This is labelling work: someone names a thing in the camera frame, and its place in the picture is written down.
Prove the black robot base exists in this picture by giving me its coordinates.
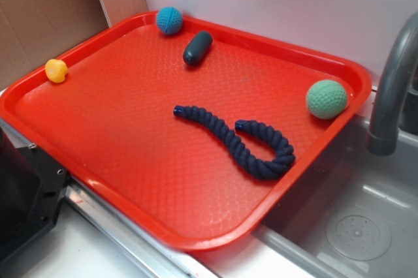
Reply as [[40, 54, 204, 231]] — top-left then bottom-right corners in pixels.
[[1, 131, 69, 266]]

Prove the red plastic tray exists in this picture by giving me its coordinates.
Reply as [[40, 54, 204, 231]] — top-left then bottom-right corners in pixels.
[[1, 12, 372, 251]]

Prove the dark green capsule toy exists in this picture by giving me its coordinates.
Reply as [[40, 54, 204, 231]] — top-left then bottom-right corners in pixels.
[[183, 31, 213, 66]]

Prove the blue textured ball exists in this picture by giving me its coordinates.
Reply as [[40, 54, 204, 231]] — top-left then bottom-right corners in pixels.
[[156, 7, 184, 35]]

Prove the green textured ball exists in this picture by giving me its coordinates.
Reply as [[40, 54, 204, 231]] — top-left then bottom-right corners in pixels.
[[306, 80, 348, 120]]

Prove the yellow rubber toy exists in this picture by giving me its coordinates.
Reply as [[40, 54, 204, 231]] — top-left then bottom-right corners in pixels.
[[44, 59, 68, 83]]

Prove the grey plastic sink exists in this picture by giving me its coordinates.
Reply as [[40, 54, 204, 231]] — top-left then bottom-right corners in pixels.
[[255, 117, 417, 277]]

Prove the grey faucet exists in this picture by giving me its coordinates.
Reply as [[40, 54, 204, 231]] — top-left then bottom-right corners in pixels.
[[366, 13, 417, 156]]

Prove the brown cardboard panel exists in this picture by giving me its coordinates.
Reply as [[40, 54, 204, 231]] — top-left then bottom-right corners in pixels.
[[1, 0, 148, 89]]

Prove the navy blue braided rope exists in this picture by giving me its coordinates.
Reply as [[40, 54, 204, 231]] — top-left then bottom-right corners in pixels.
[[173, 104, 297, 181]]

